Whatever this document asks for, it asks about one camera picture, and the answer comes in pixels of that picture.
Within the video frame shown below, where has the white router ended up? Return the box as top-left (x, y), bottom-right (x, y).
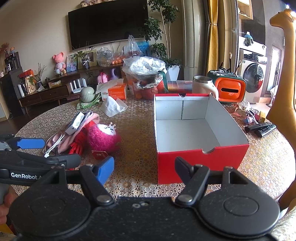
top-left (69, 78), bottom-right (87, 94)

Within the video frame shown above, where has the green ceramic jar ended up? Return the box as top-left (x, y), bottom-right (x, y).
top-left (80, 86), bottom-right (95, 103)

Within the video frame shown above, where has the orange tissue box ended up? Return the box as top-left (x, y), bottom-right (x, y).
top-left (96, 78), bottom-right (127, 101)

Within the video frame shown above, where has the black remote control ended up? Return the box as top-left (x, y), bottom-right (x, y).
top-left (254, 124), bottom-right (276, 138)
top-left (244, 123), bottom-right (272, 133)

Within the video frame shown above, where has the cream kettle mug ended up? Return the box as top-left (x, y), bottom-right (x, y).
top-left (192, 75), bottom-right (219, 100)

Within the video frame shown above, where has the yellow curtain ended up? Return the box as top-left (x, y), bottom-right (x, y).
top-left (205, 0), bottom-right (219, 72)

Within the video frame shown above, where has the small yellow box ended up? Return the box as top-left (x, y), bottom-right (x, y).
top-left (257, 111), bottom-right (266, 123)

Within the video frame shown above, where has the small blue pink toy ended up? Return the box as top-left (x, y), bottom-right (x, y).
top-left (243, 116), bottom-right (254, 126)

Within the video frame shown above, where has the pink knit hat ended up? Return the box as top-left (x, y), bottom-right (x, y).
top-left (43, 111), bottom-right (100, 158)

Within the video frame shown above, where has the potted green plant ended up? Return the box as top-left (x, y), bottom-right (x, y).
top-left (142, 0), bottom-right (181, 81)

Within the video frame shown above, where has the person's left hand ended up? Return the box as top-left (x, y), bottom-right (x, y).
top-left (0, 185), bottom-right (18, 225)

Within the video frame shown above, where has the red cardboard box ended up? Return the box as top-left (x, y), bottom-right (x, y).
top-left (154, 94), bottom-right (249, 184)

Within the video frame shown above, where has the washing machine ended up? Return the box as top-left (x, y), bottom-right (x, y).
top-left (238, 36), bottom-right (267, 103)

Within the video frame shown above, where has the pink plush doll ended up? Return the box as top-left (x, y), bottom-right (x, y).
top-left (53, 52), bottom-right (66, 76)

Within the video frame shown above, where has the framed picture with plant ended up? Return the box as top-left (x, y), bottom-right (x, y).
top-left (77, 49), bottom-right (97, 69)

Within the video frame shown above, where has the white napkin pack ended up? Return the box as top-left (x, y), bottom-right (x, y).
top-left (100, 96), bottom-right (128, 118)

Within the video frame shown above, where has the colourful plastic organizer box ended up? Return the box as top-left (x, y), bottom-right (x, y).
top-left (167, 80), bottom-right (192, 94)

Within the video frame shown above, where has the pink toy backpack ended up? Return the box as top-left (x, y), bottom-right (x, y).
top-left (97, 72), bottom-right (108, 85)

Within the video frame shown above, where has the shiny snack wrapper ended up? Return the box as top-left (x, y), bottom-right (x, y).
top-left (226, 102), bottom-right (250, 121)

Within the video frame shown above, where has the red cloth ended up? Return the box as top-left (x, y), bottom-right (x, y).
top-left (68, 121), bottom-right (96, 156)

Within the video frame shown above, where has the pink plush owl toy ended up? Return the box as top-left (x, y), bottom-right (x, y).
top-left (87, 122), bottom-right (121, 154)

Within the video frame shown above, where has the wooden tv cabinet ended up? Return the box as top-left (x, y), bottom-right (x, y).
top-left (18, 63), bottom-right (123, 113)

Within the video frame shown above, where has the fruit bowl with plastic wrap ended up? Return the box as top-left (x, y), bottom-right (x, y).
top-left (122, 56), bottom-right (169, 100)

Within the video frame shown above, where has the green edged cloth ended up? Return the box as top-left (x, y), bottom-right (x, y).
top-left (76, 93), bottom-right (101, 110)

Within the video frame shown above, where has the wall television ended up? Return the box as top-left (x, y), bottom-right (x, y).
top-left (68, 0), bottom-right (149, 50)

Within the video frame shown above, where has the orange green tissue holder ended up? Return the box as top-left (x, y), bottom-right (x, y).
top-left (207, 70), bottom-right (246, 103)

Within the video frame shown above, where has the yellow chair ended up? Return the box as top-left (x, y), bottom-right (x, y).
top-left (265, 9), bottom-right (296, 212)

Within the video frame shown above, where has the blue tissue pack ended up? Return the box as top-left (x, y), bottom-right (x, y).
top-left (65, 112), bottom-right (85, 135)

